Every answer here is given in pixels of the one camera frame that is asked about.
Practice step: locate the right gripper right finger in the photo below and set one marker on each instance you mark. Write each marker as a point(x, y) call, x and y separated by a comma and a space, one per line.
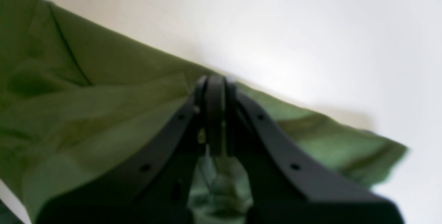
point(287, 185)

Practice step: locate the olive green T-shirt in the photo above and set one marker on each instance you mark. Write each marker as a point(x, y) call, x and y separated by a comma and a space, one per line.
point(77, 98)

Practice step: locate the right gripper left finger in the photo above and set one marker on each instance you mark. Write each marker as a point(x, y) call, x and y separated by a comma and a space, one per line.
point(152, 187)

